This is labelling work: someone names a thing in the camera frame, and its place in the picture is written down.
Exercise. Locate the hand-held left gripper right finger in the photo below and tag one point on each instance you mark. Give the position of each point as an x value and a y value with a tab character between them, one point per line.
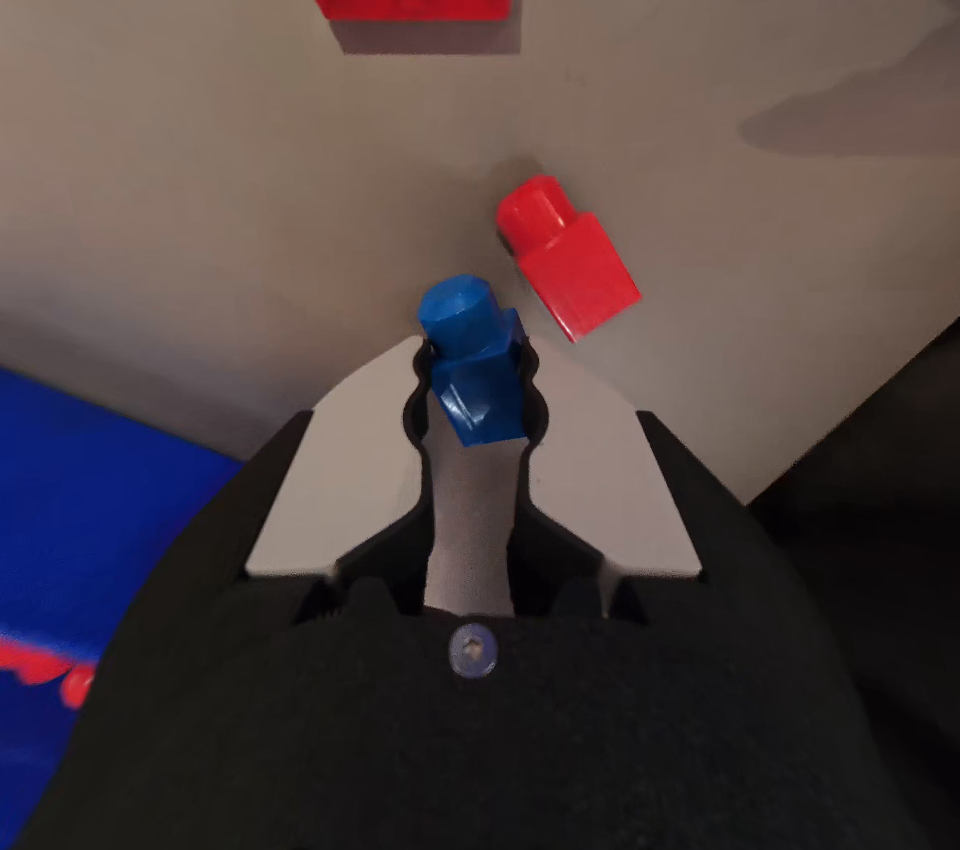
607	490

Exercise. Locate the blue single-stud toy block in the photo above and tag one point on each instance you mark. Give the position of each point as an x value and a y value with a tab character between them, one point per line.
476	385

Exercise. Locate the red single-stud toy block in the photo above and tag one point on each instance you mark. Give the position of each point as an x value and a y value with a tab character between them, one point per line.
577	273

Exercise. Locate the blue plastic bin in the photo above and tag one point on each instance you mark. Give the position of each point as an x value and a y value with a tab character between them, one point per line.
90	505

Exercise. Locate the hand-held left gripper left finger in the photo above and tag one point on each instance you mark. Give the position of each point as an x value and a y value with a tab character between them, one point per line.
345	475

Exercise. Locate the grey desk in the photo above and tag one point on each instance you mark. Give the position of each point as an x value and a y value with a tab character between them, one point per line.
187	153

